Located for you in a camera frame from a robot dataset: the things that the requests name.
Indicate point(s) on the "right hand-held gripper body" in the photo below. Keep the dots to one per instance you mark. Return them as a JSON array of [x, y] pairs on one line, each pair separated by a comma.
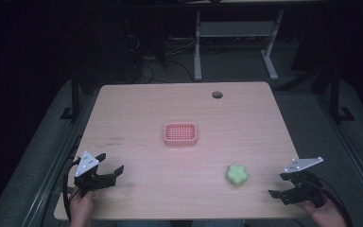
[[307, 187]]

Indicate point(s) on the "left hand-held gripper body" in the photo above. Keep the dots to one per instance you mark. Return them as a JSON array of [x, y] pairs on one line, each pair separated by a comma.
[[86, 181]]

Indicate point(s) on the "green flower-shaped soap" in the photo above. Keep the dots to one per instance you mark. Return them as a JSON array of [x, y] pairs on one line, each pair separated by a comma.
[[237, 174]]

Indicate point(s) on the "pink slotted soap dish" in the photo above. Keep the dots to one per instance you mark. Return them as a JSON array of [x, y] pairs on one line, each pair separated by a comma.
[[180, 134]]

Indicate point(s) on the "person's left hand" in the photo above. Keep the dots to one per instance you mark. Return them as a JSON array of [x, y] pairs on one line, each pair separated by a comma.
[[81, 206]]

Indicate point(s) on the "person's right hand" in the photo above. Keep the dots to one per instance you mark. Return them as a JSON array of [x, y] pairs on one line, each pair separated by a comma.
[[326, 216]]

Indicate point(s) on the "black metal stand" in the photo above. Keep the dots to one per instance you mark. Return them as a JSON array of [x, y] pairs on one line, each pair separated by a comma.
[[75, 94], [335, 94]]

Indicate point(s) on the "grey metal rail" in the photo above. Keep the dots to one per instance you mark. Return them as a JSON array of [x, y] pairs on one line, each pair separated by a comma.
[[48, 186], [356, 167]]

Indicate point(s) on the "white metal desk frame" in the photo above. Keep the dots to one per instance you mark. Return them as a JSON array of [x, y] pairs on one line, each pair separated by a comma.
[[197, 63]]

